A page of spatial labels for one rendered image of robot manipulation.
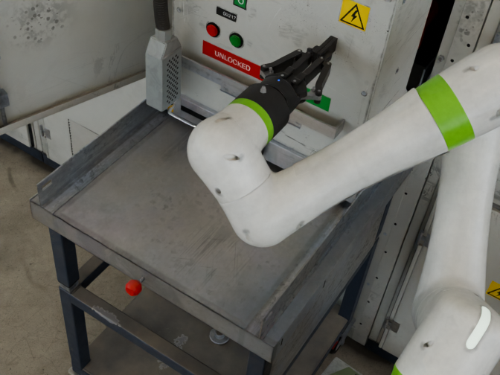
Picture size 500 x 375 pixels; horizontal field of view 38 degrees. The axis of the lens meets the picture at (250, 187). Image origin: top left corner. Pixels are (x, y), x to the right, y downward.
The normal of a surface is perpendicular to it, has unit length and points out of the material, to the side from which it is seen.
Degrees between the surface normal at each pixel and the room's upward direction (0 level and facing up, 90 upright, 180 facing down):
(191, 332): 0
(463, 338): 46
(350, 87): 90
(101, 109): 90
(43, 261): 0
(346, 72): 90
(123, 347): 0
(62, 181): 90
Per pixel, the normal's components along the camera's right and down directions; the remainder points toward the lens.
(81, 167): 0.84, 0.44
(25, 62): 0.63, 0.59
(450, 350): -0.36, -0.08
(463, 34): -0.54, 0.57
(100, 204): 0.09, -0.69
